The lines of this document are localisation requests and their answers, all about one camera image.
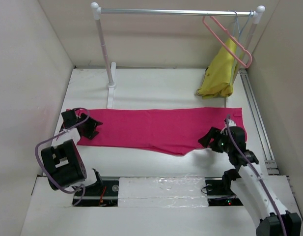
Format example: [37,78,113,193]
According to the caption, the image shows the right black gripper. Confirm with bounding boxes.
[197,126,233,153]

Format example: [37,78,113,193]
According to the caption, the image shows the pink trousers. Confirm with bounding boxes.
[78,107,247,156]

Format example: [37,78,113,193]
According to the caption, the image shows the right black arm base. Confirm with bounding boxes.
[201,169,243,207]

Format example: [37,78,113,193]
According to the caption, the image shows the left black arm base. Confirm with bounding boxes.
[72,169,120,207]

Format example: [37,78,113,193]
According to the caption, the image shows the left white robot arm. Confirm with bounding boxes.
[40,108,103,190]

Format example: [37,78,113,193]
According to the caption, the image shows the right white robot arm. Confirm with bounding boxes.
[198,126,302,236]

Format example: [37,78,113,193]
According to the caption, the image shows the pink plastic hanger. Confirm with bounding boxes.
[202,15,253,68]

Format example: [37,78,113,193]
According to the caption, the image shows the light blue plastic hanger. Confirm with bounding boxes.
[230,10,255,85]

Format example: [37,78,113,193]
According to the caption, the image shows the yellow garment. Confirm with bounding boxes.
[195,38,237,99]

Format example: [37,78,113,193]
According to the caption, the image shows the white and silver clothes rack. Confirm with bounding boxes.
[90,2,266,109]

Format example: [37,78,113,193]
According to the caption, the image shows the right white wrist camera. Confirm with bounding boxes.
[222,118,237,135]

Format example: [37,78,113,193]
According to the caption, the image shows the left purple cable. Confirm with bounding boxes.
[34,107,91,206]

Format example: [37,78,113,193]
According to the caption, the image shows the aluminium rail right side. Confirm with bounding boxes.
[239,69,280,176]

